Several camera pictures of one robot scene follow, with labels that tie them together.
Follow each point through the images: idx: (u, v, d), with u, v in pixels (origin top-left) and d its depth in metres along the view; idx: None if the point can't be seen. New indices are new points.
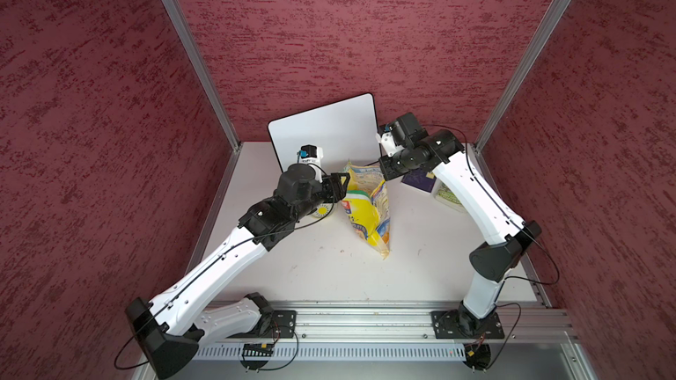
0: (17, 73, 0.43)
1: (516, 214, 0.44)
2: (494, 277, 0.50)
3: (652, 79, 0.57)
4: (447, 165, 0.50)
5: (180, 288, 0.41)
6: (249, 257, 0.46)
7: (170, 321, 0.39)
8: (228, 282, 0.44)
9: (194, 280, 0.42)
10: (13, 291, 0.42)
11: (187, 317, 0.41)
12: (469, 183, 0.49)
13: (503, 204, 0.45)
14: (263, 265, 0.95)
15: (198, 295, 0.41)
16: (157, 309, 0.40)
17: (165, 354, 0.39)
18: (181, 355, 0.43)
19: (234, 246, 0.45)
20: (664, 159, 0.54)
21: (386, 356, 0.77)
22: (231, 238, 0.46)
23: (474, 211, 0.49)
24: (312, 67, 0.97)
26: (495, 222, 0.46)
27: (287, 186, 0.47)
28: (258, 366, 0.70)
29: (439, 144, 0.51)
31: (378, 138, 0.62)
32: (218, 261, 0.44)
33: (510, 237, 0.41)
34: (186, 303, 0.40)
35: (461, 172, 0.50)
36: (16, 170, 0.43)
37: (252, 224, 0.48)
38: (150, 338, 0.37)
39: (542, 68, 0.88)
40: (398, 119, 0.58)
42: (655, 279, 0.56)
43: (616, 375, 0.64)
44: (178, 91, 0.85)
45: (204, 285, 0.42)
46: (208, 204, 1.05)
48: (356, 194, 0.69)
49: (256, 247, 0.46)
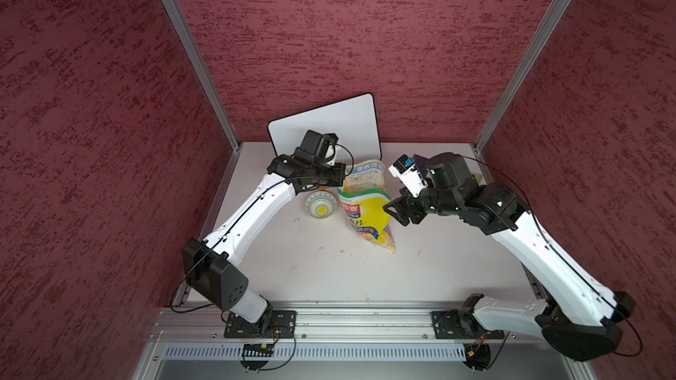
0: (17, 73, 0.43)
1: (600, 284, 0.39)
2: (578, 355, 0.42)
3: (652, 79, 0.57)
4: (518, 234, 0.42)
5: (228, 225, 0.46)
6: (283, 195, 0.52)
7: (229, 251, 0.43)
8: (268, 219, 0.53)
9: (240, 216, 0.47)
10: (13, 291, 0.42)
11: (239, 249, 0.46)
12: (548, 254, 0.41)
13: (585, 274, 0.41)
14: (263, 265, 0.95)
15: (247, 229, 0.46)
16: (213, 243, 0.44)
17: (226, 281, 0.43)
18: (235, 286, 0.46)
19: (268, 188, 0.50)
20: (664, 159, 0.54)
21: (386, 356, 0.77)
22: (264, 183, 0.51)
23: (554, 285, 0.41)
24: (312, 67, 0.97)
26: (588, 305, 0.38)
27: (313, 141, 0.58)
28: (259, 367, 0.70)
29: (503, 206, 0.43)
31: (394, 171, 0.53)
32: (258, 199, 0.49)
33: (606, 319, 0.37)
34: (238, 236, 0.45)
35: (535, 241, 0.41)
36: (16, 170, 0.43)
37: (279, 171, 0.53)
38: (216, 264, 0.41)
39: (542, 68, 0.88)
40: (445, 162, 0.46)
42: (655, 279, 0.56)
43: (616, 375, 0.64)
44: (178, 91, 0.85)
45: (250, 220, 0.46)
46: (207, 204, 1.03)
48: (368, 195, 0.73)
49: (288, 186, 0.52)
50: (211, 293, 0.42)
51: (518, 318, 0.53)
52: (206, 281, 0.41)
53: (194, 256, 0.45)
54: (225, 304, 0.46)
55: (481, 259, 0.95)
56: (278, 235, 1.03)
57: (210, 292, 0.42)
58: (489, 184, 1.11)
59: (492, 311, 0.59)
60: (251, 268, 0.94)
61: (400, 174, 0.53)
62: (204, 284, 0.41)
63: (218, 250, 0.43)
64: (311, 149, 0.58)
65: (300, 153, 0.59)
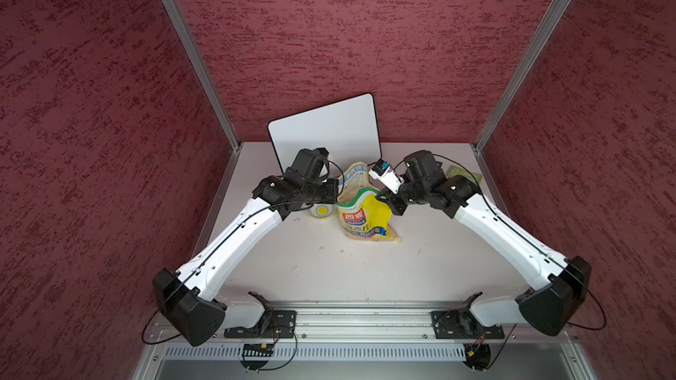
0: (17, 73, 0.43)
1: (554, 252, 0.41)
2: (554, 329, 0.43)
3: (652, 79, 0.57)
4: (468, 207, 0.50)
5: (204, 257, 0.43)
6: (268, 222, 0.48)
7: (200, 286, 0.40)
8: (248, 249, 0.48)
9: (217, 247, 0.44)
10: (13, 292, 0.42)
11: (215, 282, 0.43)
12: (492, 222, 0.48)
13: (535, 240, 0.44)
14: (263, 266, 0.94)
15: (224, 261, 0.43)
16: (186, 275, 0.41)
17: (196, 317, 0.40)
18: (209, 320, 0.43)
19: (252, 215, 0.47)
20: (664, 159, 0.54)
21: (386, 356, 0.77)
22: (247, 208, 0.48)
23: (507, 251, 0.46)
24: (312, 67, 0.97)
26: (533, 264, 0.43)
27: (305, 162, 0.54)
28: (258, 366, 0.70)
29: (455, 188, 0.53)
31: (375, 175, 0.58)
32: (238, 228, 0.46)
33: (554, 277, 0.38)
34: (214, 269, 0.42)
35: (483, 214, 0.49)
36: (16, 170, 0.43)
37: (265, 195, 0.49)
38: (184, 301, 0.38)
39: (542, 68, 0.88)
40: (415, 156, 0.58)
42: (655, 279, 0.56)
43: (616, 375, 0.64)
44: (178, 91, 0.85)
45: (228, 252, 0.43)
46: (207, 204, 1.03)
48: (364, 196, 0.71)
49: (273, 214, 0.48)
50: (180, 328, 0.39)
51: (506, 303, 0.53)
52: (174, 316, 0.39)
53: (163, 290, 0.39)
54: (196, 338, 0.42)
55: (480, 257, 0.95)
56: (278, 235, 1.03)
57: (180, 326, 0.39)
58: (490, 184, 1.12)
59: (484, 299, 0.62)
60: (250, 268, 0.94)
61: (380, 176, 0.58)
62: (173, 318, 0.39)
63: (190, 284, 0.40)
64: (302, 170, 0.54)
65: (290, 174, 0.55)
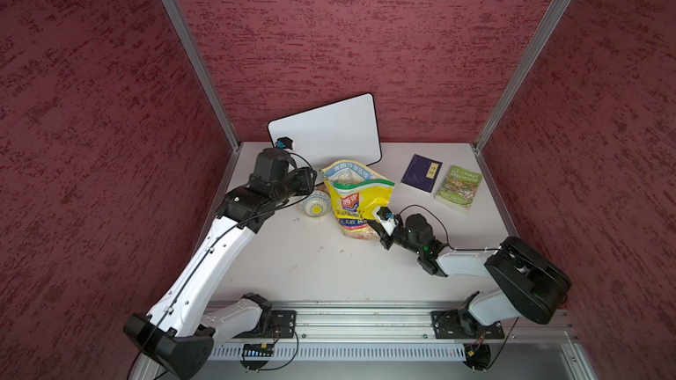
0: (17, 73, 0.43)
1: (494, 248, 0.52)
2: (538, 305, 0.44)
3: (652, 79, 0.57)
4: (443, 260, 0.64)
5: (175, 292, 0.40)
6: (239, 241, 0.46)
7: (177, 324, 0.38)
8: (223, 273, 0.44)
9: (187, 281, 0.41)
10: (12, 292, 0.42)
11: (192, 316, 0.40)
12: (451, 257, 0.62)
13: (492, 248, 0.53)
14: (263, 265, 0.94)
15: (196, 294, 0.40)
16: (158, 317, 0.38)
17: (179, 357, 0.38)
18: (193, 354, 0.41)
19: (220, 237, 0.44)
20: (664, 159, 0.54)
21: (387, 356, 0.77)
22: (214, 230, 0.44)
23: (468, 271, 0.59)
24: (312, 67, 0.97)
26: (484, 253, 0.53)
27: (267, 165, 0.49)
28: (259, 367, 0.70)
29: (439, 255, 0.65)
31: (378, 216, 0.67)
32: (208, 254, 0.42)
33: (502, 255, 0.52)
34: (187, 303, 0.39)
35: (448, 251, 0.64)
36: (16, 170, 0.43)
37: (232, 212, 0.46)
38: (161, 345, 0.36)
39: (542, 68, 0.88)
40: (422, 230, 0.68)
42: (655, 280, 0.56)
43: (616, 375, 0.64)
44: (178, 91, 0.85)
45: (199, 284, 0.41)
46: (207, 204, 1.03)
48: (367, 186, 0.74)
49: (243, 231, 0.45)
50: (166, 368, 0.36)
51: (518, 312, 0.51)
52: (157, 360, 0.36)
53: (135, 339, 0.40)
54: (188, 372, 0.41)
55: None
56: (278, 234, 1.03)
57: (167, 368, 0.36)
58: (490, 184, 1.12)
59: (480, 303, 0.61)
60: (249, 268, 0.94)
61: (385, 220, 0.81)
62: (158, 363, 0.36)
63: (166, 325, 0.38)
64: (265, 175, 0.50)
65: (254, 182, 0.51)
